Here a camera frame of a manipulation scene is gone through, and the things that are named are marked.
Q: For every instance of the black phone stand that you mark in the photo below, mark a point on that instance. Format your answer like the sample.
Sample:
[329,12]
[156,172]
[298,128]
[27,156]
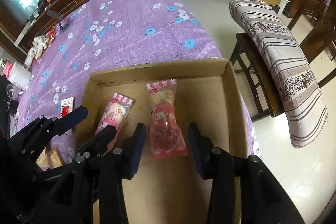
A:
[58,17]

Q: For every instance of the beige biscuit packet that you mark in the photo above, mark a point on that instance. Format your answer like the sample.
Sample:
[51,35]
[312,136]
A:
[56,159]
[44,161]

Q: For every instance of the white plastic jar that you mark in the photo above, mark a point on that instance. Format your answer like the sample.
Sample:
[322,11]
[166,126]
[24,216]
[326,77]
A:
[19,75]

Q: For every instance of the wooden counter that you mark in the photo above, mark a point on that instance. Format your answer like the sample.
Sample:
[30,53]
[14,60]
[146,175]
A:
[44,22]

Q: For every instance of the cardboard tray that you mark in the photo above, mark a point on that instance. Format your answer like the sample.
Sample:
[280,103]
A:
[169,190]

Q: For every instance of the purple floral tablecloth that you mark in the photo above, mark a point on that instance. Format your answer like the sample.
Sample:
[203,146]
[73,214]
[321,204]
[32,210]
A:
[107,34]

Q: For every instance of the pink striped snack packet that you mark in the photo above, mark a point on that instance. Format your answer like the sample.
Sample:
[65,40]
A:
[115,114]

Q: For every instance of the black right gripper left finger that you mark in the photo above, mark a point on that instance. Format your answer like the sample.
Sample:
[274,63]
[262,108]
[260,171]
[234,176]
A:
[132,152]

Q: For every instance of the wooden chair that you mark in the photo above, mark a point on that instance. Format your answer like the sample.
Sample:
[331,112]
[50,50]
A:
[265,94]

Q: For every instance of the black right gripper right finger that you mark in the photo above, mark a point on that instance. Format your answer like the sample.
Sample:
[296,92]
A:
[201,148]

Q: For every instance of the white red snack packet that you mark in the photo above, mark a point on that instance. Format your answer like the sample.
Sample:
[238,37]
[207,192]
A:
[67,106]

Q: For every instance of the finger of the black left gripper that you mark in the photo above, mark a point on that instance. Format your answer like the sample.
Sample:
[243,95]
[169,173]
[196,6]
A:
[98,144]
[69,121]

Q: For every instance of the pink cartoon snack packet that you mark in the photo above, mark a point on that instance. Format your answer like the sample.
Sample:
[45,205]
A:
[166,138]

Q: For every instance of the striped cushion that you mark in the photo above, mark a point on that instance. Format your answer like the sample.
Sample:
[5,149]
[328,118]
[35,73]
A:
[296,83]

